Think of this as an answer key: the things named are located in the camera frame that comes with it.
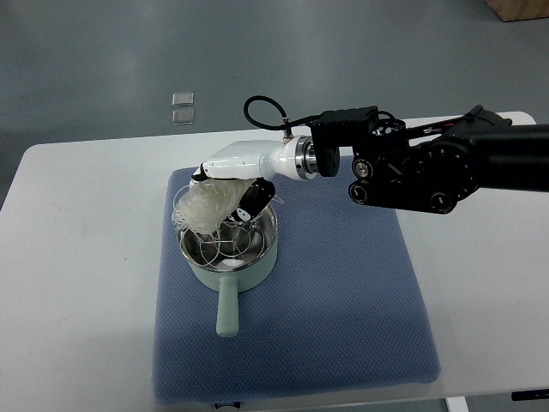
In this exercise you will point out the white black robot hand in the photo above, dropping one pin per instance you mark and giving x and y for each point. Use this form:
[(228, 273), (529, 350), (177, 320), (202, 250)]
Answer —
[(253, 171)]

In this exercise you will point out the white vermicelli nest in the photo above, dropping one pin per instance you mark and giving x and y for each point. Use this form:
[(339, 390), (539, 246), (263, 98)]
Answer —
[(189, 213)]

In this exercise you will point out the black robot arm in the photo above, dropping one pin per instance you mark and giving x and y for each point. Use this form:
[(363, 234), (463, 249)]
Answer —
[(430, 168)]

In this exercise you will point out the mint green steel pot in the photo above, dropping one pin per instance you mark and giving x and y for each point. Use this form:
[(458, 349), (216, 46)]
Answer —
[(229, 283)]

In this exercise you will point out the upper metal floor plate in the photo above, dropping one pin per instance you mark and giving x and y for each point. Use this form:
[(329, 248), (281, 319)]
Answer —
[(182, 99)]

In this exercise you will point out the blue textured mat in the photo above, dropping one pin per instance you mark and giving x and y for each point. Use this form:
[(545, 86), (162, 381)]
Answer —
[(341, 310)]

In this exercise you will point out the brown cardboard box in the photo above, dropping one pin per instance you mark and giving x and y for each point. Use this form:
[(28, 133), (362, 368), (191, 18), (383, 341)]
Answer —
[(519, 10)]

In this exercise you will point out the wire steaming rack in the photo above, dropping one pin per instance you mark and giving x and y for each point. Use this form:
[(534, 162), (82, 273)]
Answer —
[(233, 246)]

